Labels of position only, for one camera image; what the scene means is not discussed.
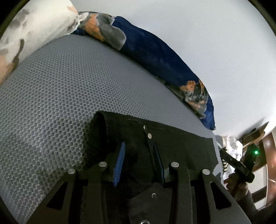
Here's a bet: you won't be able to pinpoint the navy floral blanket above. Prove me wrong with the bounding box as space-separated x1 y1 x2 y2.
74 12 215 131

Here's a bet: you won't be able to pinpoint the black pants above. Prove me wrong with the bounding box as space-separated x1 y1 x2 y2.
83 110 219 224

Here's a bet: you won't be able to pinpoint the wooden furniture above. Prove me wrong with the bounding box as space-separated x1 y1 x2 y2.
239 122 275 210

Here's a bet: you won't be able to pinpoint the white floral pillow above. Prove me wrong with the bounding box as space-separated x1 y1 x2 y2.
1 1 88 83

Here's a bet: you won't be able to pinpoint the grey mesh mattress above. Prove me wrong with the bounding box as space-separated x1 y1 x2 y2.
1 34 215 223

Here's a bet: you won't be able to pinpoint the person's right hand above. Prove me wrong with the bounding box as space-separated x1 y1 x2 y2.
224 173 248 202

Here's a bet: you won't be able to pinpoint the white patterned cloth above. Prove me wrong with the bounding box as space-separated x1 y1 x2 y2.
221 136 243 174

